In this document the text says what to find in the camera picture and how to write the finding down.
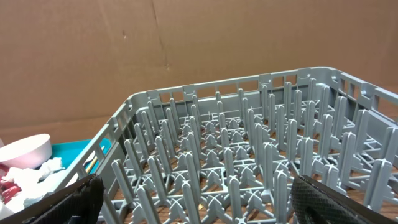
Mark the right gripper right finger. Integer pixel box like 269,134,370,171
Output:
291,175,397,224

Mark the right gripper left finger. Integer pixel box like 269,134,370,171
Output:
1,174,104,224

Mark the white bowl with few peanuts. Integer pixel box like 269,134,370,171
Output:
1,134,52,169

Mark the grey dishwasher rack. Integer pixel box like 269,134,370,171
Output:
52,67,397,223

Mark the wooden chopstick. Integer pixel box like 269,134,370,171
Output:
85,156,98,174

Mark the white plastic fork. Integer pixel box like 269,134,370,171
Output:
83,151,100,168

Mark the crumpled white tissue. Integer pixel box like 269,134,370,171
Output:
1,157,66,219

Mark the teal serving tray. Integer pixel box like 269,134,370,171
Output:
50,138,111,174

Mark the silver red snack wrapper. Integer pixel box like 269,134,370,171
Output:
1,164,21,204

